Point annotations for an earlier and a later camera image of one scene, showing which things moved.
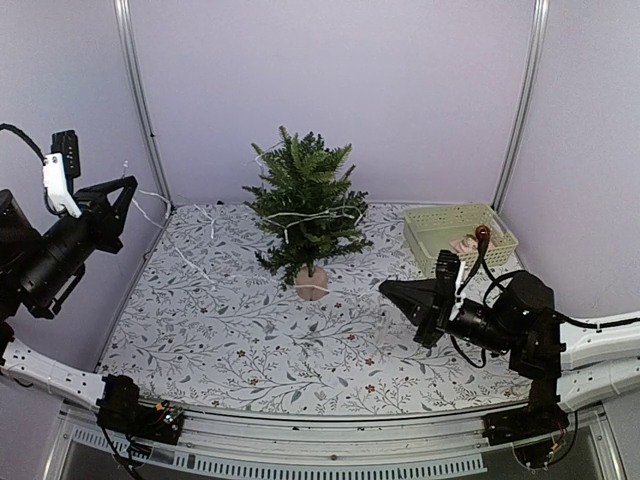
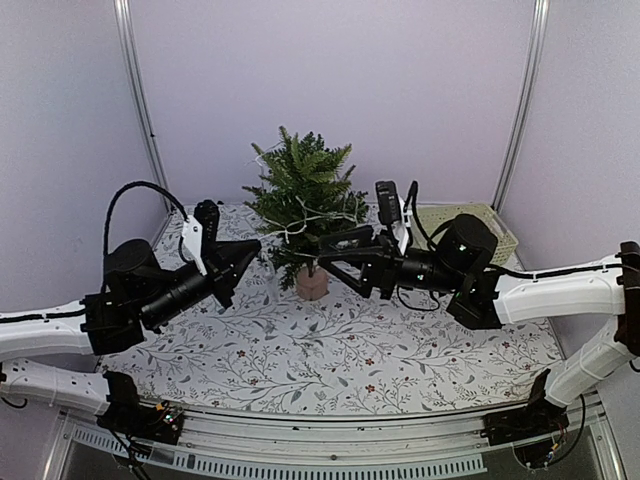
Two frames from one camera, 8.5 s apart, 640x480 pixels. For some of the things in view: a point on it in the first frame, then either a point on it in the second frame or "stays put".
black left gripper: [98, 195] -> [228, 272]
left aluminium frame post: [133, 50] stays put
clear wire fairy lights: [283, 221] -> [348, 211]
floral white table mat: [210, 324] stays put
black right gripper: [415, 299] -> [380, 269]
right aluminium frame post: [539, 41] stays put
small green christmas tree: [305, 211] stays put
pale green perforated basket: [429, 230] stays put
